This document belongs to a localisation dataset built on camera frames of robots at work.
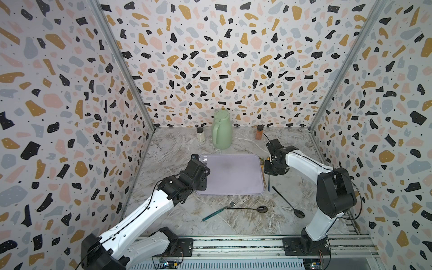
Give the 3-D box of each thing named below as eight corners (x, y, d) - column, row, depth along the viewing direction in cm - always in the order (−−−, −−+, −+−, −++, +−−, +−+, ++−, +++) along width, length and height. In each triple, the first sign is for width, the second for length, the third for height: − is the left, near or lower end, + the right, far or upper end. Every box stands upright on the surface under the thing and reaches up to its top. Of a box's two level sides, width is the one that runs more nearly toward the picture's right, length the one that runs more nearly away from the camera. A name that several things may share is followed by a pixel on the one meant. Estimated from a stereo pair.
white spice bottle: (197, 142, 115) (195, 133, 109) (198, 136, 119) (196, 127, 113) (204, 142, 115) (203, 133, 109) (205, 136, 119) (204, 127, 113)
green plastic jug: (214, 154, 110) (211, 126, 91) (215, 127, 127) (214, 98, 107) (230, 154, 110) (232, 126, 91) (230, 127, 127) (231, 98, 107)
